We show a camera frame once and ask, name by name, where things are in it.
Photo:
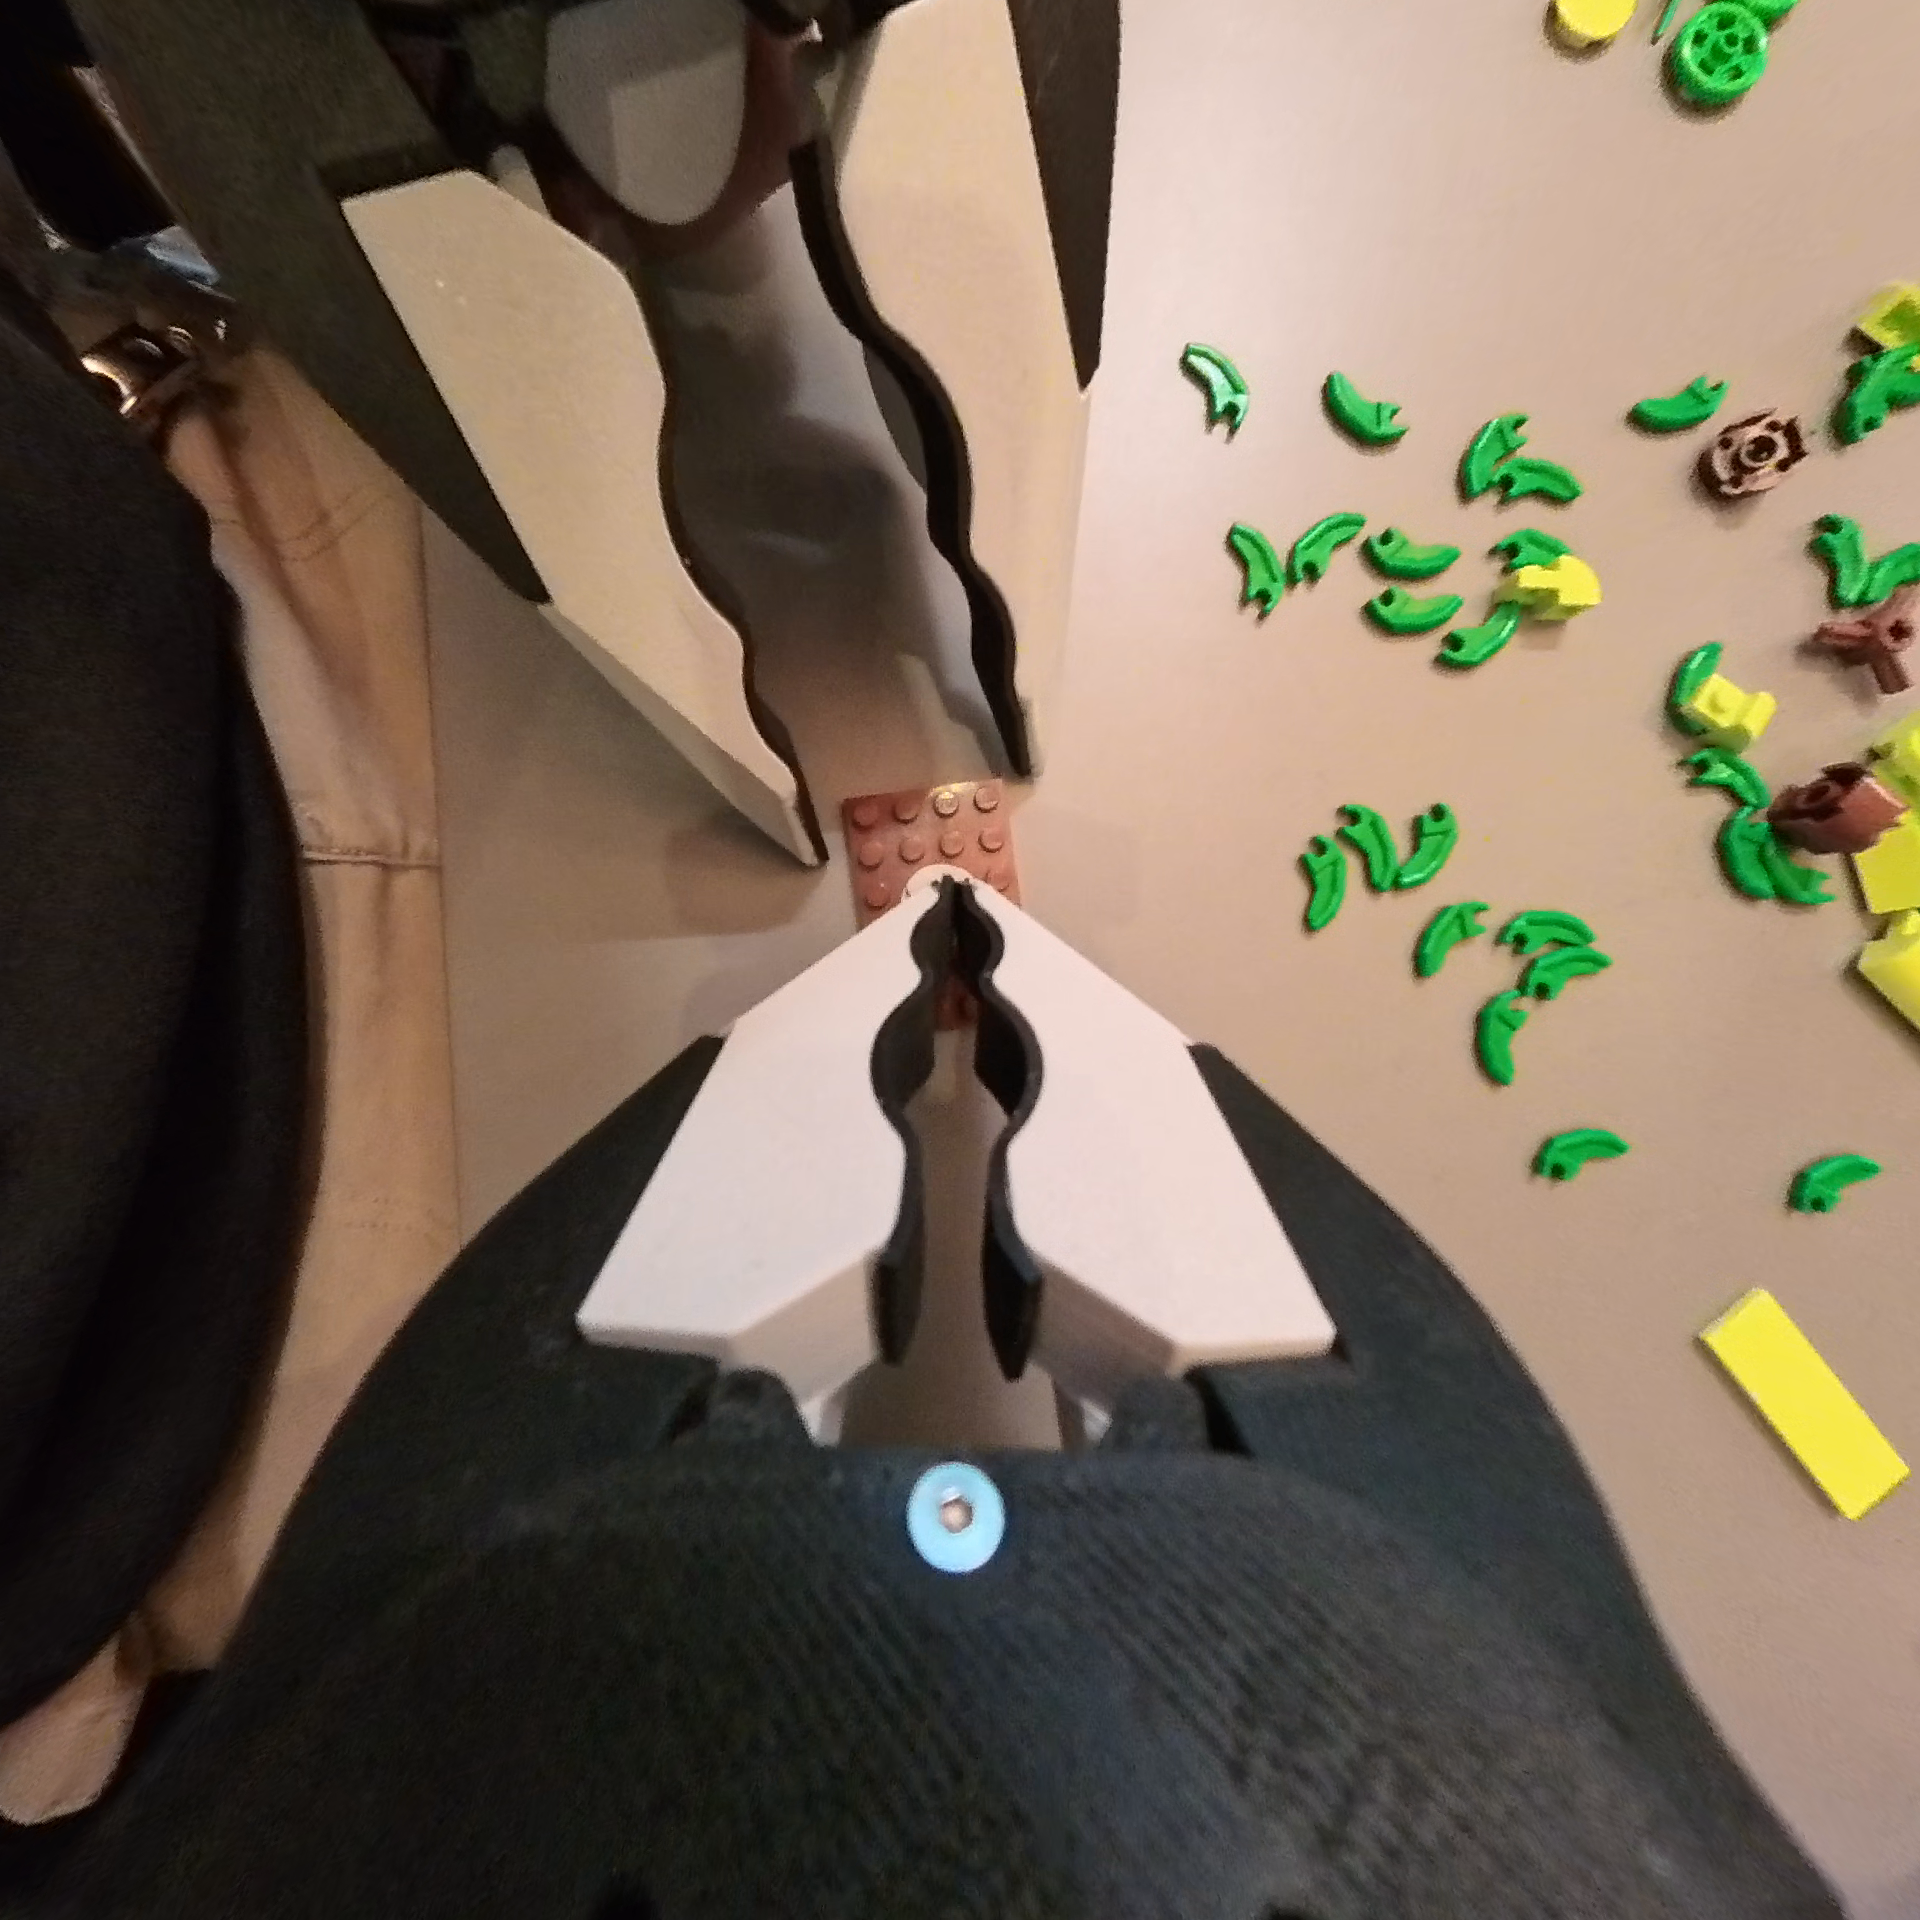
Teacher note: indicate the person's black shirt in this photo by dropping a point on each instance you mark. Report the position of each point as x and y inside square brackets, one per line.
[120, 901]

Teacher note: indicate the brown studded plate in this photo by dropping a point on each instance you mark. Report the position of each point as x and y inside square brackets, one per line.
[900, 840]

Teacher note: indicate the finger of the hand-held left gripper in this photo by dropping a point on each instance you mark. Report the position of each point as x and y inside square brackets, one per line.
[556, 421]
[960, 270]

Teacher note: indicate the scattered green leaf pieces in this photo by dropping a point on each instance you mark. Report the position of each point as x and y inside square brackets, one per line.
[1411, 559]

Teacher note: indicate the yellow rounded brick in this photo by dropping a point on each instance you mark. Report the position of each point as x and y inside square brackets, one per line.
[1898, 972]

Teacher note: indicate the yellow sloped brick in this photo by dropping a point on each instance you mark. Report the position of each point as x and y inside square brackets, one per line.
[1893, 870]

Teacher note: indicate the metal clip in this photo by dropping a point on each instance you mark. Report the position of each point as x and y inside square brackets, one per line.
[149, 359]

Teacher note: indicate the brown round brick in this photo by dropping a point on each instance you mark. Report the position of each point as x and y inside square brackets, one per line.
[1833, 811]
[1751, 454]

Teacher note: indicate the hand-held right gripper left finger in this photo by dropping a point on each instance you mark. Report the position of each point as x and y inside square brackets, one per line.
[751, 1202]

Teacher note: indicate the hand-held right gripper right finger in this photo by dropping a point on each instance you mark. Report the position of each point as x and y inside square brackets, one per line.
[1154, 1202]

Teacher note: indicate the lime green brick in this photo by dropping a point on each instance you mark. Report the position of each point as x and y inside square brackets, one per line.
[1893, 319]

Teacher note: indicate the person's left hand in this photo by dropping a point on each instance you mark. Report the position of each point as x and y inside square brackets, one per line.
[772, 128]

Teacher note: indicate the brown cross-shaped piece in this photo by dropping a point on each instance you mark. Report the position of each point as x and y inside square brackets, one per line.
[1873, 643]

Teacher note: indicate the yellow flat tile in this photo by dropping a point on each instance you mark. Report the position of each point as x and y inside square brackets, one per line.
[1800, 1403]

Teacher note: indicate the small yellow piece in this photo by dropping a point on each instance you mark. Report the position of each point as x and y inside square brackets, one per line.
[1559, 589]
[1740, 714]

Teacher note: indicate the yellow round piece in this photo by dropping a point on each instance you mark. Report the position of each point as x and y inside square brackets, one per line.
[1594, 19]

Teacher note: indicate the green toy wheel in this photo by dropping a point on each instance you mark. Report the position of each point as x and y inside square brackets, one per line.
[1717, 48]

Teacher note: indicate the person's beige pants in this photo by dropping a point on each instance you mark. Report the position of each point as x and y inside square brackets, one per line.
[375, 751]

